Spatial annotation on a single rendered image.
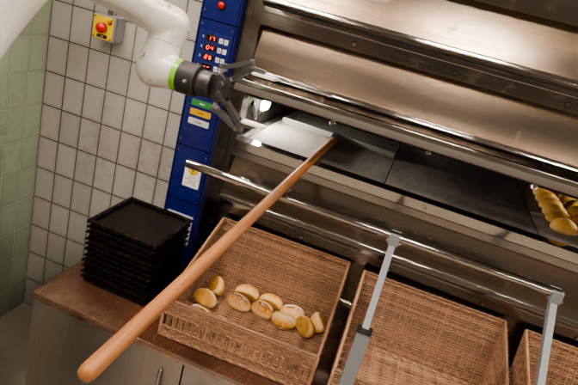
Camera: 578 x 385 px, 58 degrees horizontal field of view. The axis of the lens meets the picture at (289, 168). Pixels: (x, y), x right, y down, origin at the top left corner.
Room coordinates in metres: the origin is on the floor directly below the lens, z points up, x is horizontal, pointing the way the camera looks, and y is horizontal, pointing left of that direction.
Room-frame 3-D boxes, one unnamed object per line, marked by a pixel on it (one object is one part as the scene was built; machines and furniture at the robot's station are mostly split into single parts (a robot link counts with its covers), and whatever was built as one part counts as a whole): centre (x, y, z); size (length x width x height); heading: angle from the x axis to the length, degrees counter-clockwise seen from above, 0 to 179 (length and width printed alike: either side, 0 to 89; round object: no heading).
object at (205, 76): (1.42, 0.26, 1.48); 0.09 x 0.07 x 0.08; 78
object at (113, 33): (2.07, 0.83, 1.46); 0.10 x 0.07 x 0.10; 78
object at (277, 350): (1.67, -0.02, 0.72); 0.56 x 0.49 x 0.28; 80
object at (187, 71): (1.44, 0.33, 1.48); 0.12 x 0.06 x 0.09; 168
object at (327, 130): (2.54, -0.22, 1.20); 0.55 x 0.36 x 0.03; 77
